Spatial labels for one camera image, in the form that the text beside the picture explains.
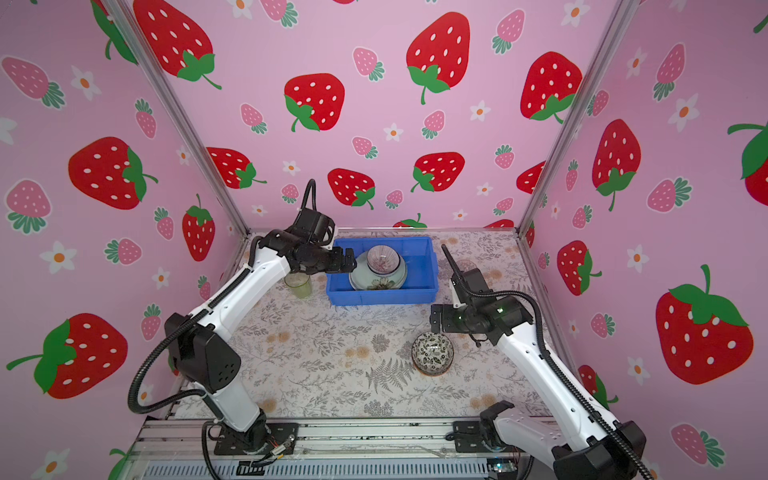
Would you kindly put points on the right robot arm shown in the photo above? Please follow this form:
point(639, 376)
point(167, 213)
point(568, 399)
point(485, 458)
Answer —
point(591, 442)

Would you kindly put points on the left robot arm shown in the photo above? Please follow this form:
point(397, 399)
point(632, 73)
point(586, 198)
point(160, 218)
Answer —
point(200, 342)

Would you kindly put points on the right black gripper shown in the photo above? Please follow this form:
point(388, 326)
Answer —
point(445, 318)

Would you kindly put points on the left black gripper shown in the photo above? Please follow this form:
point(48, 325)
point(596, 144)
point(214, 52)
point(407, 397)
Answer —
point(338, 266)

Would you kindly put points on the purple striped bowl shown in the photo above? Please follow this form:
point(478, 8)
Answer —
point(383, 260)

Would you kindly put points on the green glass cup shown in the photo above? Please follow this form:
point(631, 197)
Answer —
point(299, 284)

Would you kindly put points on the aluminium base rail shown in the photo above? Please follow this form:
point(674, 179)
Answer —
point(352, 448)

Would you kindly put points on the pink glass cup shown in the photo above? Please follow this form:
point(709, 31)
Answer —
point(466, 265)

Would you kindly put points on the green flower plate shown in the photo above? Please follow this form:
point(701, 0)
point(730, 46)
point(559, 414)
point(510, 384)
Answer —
point(363, 278)

